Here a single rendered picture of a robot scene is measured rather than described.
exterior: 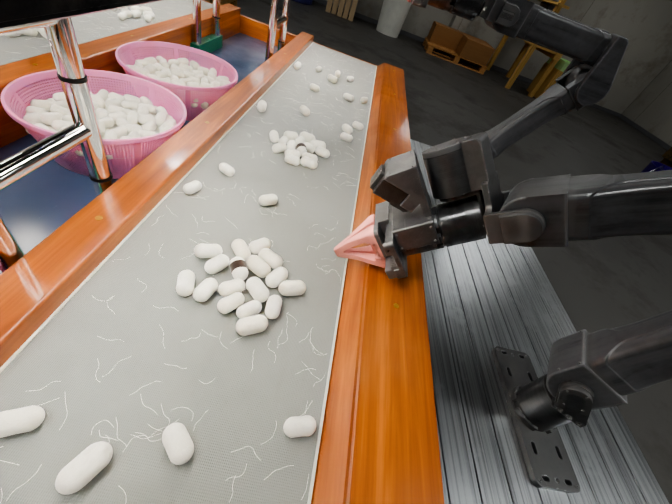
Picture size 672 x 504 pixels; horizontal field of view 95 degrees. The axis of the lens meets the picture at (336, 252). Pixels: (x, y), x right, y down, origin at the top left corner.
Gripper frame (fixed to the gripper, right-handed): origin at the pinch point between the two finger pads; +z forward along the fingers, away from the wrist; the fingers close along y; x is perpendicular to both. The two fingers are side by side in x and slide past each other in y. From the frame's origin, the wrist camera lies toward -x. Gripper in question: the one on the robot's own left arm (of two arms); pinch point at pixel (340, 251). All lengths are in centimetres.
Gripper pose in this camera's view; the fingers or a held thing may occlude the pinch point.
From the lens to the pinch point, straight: 46.4
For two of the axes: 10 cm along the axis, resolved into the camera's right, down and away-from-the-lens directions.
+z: -9.0, 2.2, 3.8
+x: 4.1, 7.0, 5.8
